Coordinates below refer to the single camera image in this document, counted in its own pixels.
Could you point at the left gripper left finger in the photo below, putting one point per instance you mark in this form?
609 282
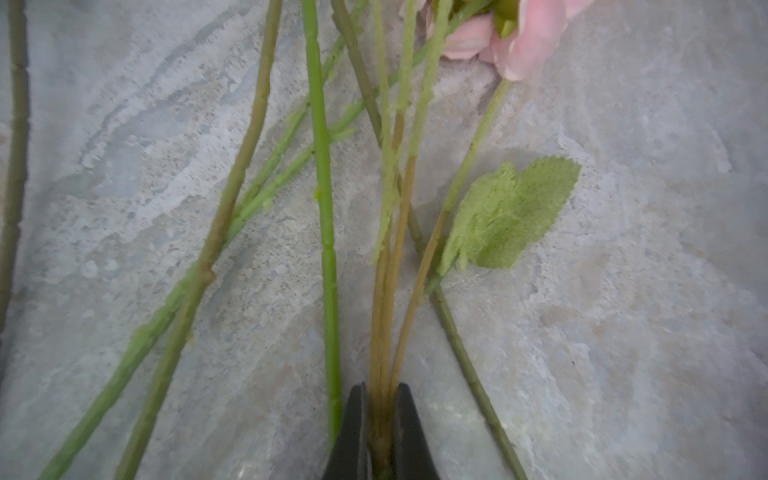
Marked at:
349 456

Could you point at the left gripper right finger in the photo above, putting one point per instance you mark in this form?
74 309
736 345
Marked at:
411 456

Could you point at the pink orange bud stem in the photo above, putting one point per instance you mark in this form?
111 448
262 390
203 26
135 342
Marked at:
487 222

